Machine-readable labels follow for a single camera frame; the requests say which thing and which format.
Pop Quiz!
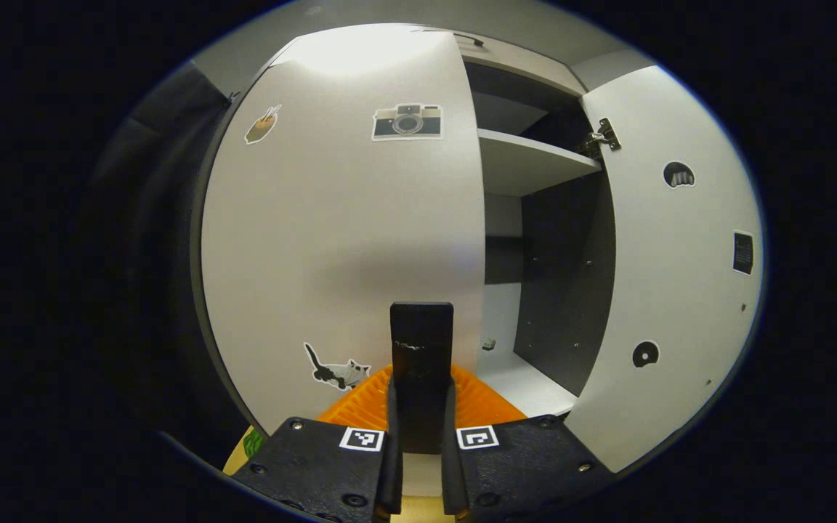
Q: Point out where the black backdrop cloth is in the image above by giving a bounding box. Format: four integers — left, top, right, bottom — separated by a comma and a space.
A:
88, 62, 259, 466

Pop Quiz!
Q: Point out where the white cabinet shelf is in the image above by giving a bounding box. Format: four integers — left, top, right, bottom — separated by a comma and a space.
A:
477, 129, 603, 198

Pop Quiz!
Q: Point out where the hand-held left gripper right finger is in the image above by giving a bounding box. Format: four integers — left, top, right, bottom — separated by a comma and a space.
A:
440, 363, 615, 519

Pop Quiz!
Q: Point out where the metal door hinge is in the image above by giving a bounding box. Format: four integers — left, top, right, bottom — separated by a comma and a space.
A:
577, 118, 622, 159

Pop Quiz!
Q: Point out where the beige double-door shoe cabinet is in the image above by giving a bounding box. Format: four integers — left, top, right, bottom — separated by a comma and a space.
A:
189, 25, 617, 437

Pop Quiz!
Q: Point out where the beige cabinet door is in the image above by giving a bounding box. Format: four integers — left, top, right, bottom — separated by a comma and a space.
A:
564, 65, 765, 474
199, 24, 489, 455

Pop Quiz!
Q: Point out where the beige cabinet top drawer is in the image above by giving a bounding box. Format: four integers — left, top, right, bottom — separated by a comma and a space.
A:
411, 28, 588, 97

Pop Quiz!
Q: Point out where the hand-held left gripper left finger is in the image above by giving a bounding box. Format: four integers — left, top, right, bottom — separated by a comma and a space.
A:
233, 363, 405, 521

